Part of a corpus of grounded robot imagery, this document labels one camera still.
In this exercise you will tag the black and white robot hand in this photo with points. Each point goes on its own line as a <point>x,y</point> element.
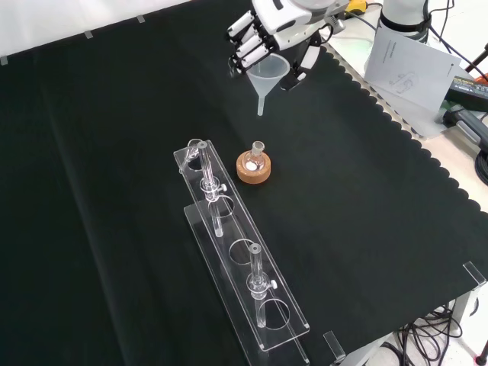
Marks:
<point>284,17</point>

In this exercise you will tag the translucent plastic funnel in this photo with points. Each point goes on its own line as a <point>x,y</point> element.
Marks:
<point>268,70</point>

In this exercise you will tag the clear acrylic funnel stand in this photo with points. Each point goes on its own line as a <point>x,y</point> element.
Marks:
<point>244,244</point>

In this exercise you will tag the yellow stop button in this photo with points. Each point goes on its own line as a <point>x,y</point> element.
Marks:
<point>356,5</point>

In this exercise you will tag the white paper booklet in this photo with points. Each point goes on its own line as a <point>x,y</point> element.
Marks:
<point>411,68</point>

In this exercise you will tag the grey tape piece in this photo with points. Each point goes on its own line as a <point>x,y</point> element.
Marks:
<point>88,35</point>
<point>140,18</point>
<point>4,60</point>

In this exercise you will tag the round-bottom glass flask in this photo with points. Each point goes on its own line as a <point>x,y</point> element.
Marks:
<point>254,162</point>

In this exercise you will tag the pale board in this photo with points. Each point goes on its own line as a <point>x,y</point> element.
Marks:
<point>419,122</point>

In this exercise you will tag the black power adapter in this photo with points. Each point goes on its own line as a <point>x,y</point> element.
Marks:
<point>470,89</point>

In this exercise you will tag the black tripod leg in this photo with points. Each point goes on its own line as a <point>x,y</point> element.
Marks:
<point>470,126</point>

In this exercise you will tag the black cloth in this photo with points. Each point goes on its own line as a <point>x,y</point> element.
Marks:
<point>114,190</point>

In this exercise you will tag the clear cloth clip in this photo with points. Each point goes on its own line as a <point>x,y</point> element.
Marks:
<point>334,345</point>
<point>474,273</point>

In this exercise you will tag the grey table leg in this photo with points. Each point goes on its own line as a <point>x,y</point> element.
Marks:
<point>461,312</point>

